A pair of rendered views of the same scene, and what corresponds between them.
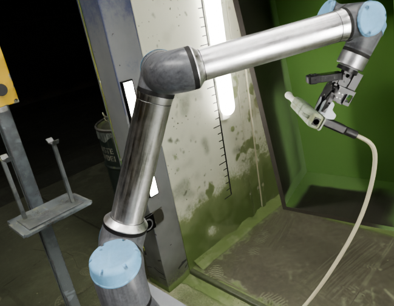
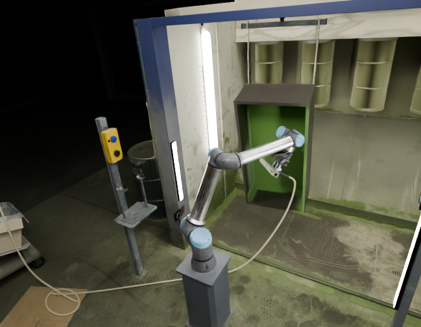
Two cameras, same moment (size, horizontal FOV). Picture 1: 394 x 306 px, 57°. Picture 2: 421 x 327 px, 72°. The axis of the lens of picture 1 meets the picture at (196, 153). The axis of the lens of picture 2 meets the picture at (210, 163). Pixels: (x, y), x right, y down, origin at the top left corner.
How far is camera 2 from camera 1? 1.16 m
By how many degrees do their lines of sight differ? 15
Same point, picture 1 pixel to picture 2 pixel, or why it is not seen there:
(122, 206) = (198, 213)
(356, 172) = (279, 183)
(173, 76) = (232, 166)
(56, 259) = (132, 237)
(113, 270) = (204, 241)
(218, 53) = (248, 156)
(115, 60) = (168, 132)
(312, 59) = (263, 131)
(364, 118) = not seen: hidden behind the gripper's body
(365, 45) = not seen: hidden behind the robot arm
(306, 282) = (255, 238)
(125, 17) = (173, 109)
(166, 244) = not seen: hidden behind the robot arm
